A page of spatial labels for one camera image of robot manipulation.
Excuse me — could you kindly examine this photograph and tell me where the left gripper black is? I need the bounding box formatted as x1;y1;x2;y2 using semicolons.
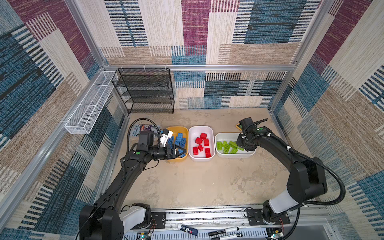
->
148;145;185;161

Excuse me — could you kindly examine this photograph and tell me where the blue lego brick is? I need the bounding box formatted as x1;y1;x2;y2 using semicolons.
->
168;136;175;145
175;133;183;142
179;138;187;148

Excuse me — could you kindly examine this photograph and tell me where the green lego plate studded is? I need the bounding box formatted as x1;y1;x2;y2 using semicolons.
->
229;141;238;149

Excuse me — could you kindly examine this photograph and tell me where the large red lego brick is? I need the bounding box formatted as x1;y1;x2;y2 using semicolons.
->
195;137;203;145

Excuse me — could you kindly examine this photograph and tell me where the red lego brick tall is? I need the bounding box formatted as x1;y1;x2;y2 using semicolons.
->
200;133;207;140

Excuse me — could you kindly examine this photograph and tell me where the green lego plate hollow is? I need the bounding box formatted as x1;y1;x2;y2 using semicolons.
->
230;148;238;154

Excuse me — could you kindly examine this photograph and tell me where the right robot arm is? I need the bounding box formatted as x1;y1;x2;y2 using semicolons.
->
237;118;346;224

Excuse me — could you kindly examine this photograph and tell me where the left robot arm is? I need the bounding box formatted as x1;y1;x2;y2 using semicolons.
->
75;127;187;240

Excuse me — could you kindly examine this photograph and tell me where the yellow plastic tub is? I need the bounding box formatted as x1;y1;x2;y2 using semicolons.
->
166;126;189;163

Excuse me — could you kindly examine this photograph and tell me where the right white plastic tub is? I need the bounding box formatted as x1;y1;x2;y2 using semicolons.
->
215;133;256;159

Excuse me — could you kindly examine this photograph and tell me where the white plastic tub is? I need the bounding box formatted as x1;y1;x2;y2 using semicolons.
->
215;133;256;159
188;126;216;162

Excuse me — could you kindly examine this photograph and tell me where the middle white plastic tub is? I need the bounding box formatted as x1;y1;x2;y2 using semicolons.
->
188;126;216;162

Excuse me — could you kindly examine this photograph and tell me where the treehouse paperback book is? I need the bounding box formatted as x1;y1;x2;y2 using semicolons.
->
130;124;158;137

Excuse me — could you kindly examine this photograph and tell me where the blue marker pen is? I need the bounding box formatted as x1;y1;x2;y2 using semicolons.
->
178;224;199;237

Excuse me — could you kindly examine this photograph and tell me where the black marker pen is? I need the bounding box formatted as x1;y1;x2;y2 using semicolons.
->
208;227;240;237

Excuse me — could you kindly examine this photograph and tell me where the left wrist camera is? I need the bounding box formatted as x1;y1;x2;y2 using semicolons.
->
160;129;173;148

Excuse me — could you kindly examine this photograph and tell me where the black wire mesh shelf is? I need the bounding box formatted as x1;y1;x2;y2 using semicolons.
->
112;68;175;114

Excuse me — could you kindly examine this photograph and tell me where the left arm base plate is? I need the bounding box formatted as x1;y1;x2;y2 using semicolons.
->
133;212;167;230

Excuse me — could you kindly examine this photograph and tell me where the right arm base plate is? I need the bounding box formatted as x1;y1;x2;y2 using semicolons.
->
243;208;291;226

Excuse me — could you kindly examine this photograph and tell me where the white wire wall basket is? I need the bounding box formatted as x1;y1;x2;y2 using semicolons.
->
65;71;115;135

